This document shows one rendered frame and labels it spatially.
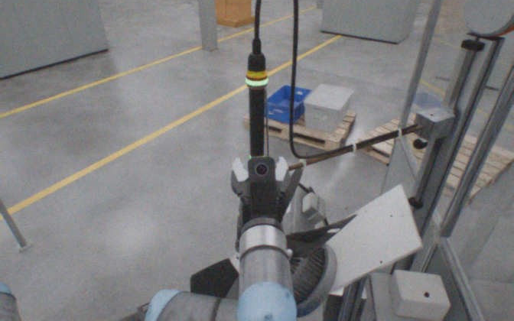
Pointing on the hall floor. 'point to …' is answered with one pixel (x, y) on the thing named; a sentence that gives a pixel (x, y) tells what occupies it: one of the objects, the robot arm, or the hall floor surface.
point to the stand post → (351, 299)
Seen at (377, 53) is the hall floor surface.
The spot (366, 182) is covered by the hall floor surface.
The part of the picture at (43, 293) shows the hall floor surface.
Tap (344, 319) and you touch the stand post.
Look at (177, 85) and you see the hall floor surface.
